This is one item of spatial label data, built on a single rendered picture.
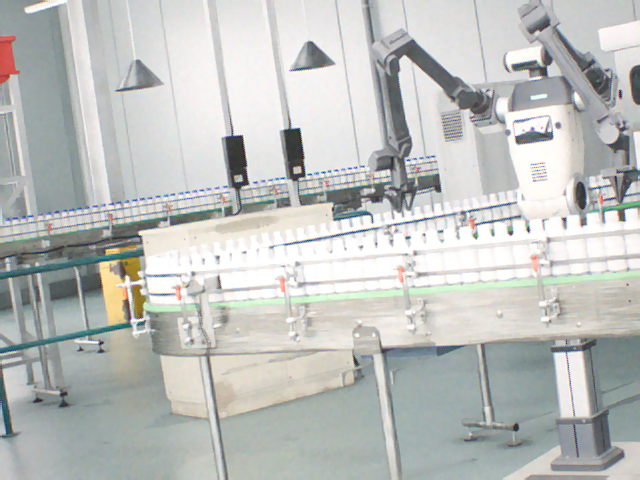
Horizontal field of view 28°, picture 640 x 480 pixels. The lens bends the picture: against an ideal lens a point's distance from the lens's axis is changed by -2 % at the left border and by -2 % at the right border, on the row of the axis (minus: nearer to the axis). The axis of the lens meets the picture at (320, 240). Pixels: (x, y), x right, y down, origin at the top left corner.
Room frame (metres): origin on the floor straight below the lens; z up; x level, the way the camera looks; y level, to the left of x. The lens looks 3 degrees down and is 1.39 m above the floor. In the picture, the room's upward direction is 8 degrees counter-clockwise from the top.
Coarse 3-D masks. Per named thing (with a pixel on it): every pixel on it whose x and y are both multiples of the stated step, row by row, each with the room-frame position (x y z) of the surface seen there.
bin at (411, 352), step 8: (392, 352) 4.39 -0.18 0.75; (400, 352) 4.37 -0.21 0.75; (408, 352) 4.35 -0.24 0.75; (416, 352) 4.33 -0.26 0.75; (424, 352) 4.31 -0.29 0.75; (432, 352) 4.29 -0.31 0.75; (440, 352) 4.30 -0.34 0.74; (424, 360) 4.32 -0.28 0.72; (352, 368) 4.33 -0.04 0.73; (400, 368) 4.19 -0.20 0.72; (344, 376) 4.28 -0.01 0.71; (392, 376) 4.15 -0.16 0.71
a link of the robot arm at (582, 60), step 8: (536, 0) 3.92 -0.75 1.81; (520, 8) 3.96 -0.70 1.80; (528, 8) 3.93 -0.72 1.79; (536, 8) 3.88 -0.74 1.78; (520, 16) 3.91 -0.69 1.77; (528, 16) 3.88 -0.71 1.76; (536, 16) 3.86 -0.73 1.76; (544, 16) 3.85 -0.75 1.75; (528, 24) 3.87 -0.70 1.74; (536, 24) 3.87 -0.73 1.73; (544, 24) 3.87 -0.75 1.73; (560, 32) 4.03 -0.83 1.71; (568, 48) 4.05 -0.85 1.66; (576, 56) 4.09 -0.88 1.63; (584, 56) 4.13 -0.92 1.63; (592, 56) 4.13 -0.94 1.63; (584, 64) 4.11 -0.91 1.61; (592, 64) 4.13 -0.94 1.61; (600, 64) 4.19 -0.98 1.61; (600, 72) 4.14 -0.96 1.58
